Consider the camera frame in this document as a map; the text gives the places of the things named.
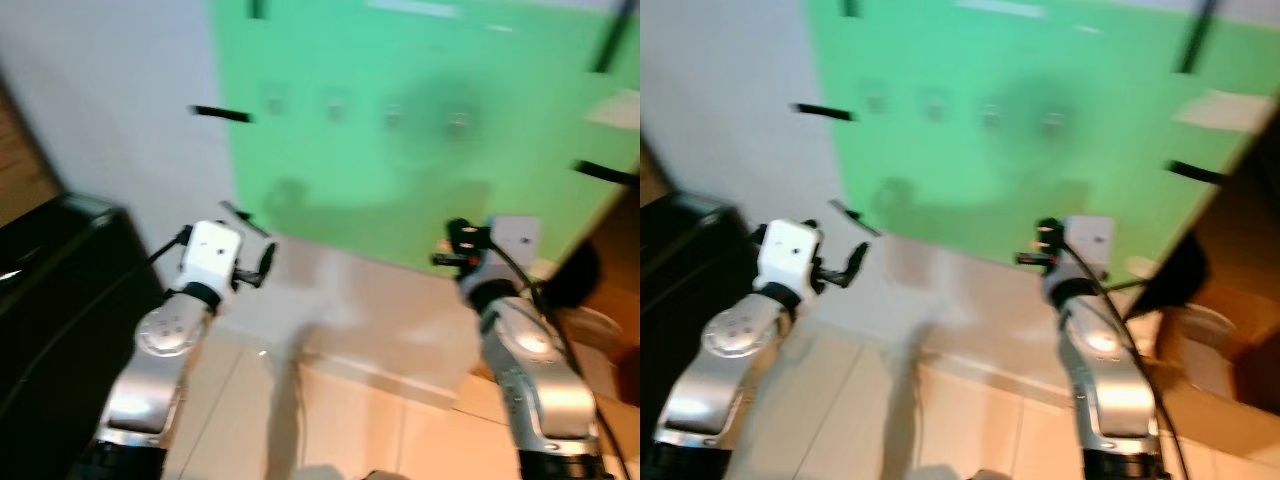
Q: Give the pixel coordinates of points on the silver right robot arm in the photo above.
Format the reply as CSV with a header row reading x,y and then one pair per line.
x,y
1105,375
535,375

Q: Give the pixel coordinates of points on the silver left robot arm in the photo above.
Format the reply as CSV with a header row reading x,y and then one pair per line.
x,y
720,345
150,345

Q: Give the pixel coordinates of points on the black round object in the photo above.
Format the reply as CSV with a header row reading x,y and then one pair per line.
x,y
1175,275
575,278

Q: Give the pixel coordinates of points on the black cabinet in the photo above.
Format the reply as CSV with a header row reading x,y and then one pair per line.
x,y
60,310
690,270

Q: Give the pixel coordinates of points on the black tape strip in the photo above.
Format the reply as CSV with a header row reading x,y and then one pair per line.
x,y
822,112
1198,172
615,40
605,172
1198,40
220,113

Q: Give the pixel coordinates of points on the brown wooden furniture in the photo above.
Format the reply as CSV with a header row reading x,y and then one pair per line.
x,y
620,270
1250,250

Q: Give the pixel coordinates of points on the white bowl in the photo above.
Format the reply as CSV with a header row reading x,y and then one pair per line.
x,y
1205,340
595,335

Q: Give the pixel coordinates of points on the brown wooden panel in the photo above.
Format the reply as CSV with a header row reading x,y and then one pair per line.
x,y
20,165
650,180

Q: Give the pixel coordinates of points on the beige paper patch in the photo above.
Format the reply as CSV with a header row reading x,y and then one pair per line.
x,y
1215,110
618,110

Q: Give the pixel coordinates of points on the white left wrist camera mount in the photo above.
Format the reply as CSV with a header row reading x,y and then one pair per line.
x,y
210,252
787,252

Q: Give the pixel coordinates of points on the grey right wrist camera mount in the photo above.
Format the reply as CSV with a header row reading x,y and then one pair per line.
x,y
1092,238
518,238

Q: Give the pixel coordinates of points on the green wall board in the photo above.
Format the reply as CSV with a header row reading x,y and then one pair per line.
x,y
400,190
1000,190

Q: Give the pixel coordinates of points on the small metal wall hook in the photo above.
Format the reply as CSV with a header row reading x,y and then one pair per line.
x,y
875,100
335,106
275,100
935,106

